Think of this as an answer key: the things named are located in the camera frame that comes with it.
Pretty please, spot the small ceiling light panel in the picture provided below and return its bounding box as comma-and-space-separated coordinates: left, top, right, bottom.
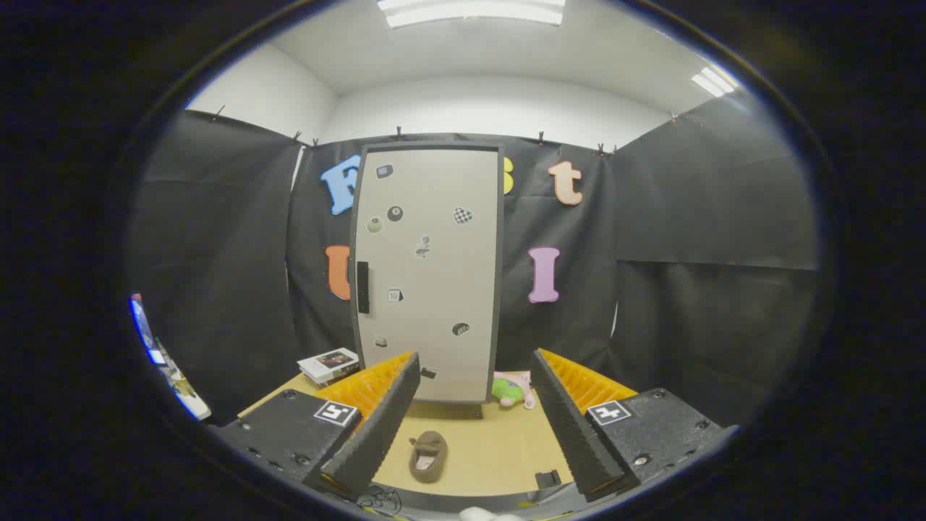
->
691, 67, 737, 98

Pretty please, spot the pink green plush toy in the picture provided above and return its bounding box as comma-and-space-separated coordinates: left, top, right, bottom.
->
492, 371, 537, 410

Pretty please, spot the blue printed package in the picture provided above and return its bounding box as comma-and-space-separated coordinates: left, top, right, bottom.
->
130, 293, 167, 365

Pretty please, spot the cluttered white side table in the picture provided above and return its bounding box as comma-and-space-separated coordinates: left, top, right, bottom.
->
156, 340, 212, 420

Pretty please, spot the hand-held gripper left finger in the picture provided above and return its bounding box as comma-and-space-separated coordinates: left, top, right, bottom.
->
210, 352, 422, 500

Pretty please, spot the beige shoe cabinet door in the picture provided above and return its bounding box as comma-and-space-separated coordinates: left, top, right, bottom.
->
351, 147, 501, 403

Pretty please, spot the black backdrop cloth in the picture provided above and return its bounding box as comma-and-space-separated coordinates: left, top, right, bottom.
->
129, 94, 822, 428

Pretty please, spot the brown fuzzy slipper shoe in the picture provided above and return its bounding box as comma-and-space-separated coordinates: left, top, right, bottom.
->
409, 431, 449, 484

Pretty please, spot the grey shoe cabinet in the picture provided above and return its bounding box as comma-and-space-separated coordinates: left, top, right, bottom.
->
349, 141, 506, 420

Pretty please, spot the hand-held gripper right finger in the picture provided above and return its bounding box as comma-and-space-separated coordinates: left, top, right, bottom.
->
530, 348, 739, 504

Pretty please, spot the long ceiling light panel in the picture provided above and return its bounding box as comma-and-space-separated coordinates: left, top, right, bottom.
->
378, 0, 566, 29

